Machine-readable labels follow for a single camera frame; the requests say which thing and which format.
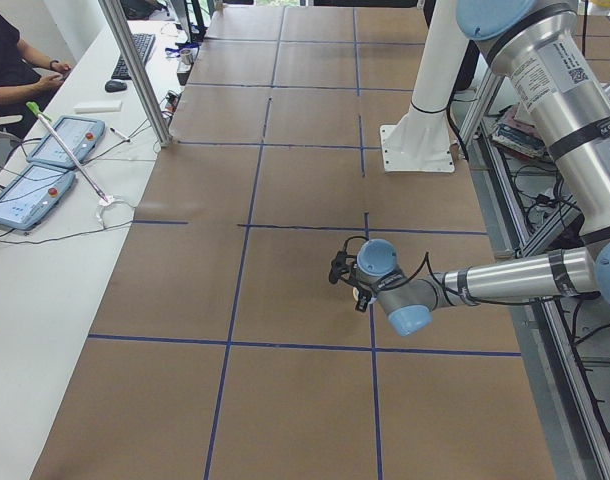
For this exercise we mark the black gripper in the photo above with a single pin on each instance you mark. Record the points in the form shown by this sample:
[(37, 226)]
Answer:
[(361, 302)]

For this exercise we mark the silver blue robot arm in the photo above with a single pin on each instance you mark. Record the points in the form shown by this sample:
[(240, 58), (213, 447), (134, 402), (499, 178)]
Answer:
[(530, 44)]

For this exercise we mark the stack of books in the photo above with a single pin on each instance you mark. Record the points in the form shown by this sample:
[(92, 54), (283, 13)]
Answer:
[(517, 137)]

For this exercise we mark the metal cup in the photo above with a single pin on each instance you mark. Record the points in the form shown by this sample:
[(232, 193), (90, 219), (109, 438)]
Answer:
[(186, 56)]

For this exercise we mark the black marker pen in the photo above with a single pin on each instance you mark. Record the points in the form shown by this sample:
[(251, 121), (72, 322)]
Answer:
[(121, 136)]

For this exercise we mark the upper teach pendant tablet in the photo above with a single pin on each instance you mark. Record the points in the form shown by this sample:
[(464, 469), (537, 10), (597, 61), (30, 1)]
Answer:
[(80, 134)]

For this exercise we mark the teach pendant tablet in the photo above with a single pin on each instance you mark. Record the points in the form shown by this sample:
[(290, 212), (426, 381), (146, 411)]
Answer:
[(80, 134), (30, 197)]

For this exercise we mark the black computer mouse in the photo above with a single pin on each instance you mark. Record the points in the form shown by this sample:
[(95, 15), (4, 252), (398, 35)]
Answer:
[(115, 86)]

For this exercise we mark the white flat box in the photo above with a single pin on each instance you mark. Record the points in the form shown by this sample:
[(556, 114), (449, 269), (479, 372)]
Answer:
[(98, 106)]

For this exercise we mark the lower teach pendant tablet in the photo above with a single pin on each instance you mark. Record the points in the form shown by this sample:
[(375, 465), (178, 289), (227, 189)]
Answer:
[(30, 197)]

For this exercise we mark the silver rod with green tip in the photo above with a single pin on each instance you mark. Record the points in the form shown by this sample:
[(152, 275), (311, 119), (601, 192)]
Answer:
[(34, 108)]

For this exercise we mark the seated person in black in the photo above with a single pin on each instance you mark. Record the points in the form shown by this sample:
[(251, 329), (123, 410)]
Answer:
[(26, 75)]

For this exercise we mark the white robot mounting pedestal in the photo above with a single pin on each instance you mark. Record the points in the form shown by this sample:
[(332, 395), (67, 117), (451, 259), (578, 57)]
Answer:
[(420, 141)]

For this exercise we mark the aluminium frame rail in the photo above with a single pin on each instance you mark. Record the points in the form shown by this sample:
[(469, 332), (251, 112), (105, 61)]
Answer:
[(565, 342)]

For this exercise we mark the aluminium frame post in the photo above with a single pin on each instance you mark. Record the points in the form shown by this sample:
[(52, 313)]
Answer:
[(116, 19)]

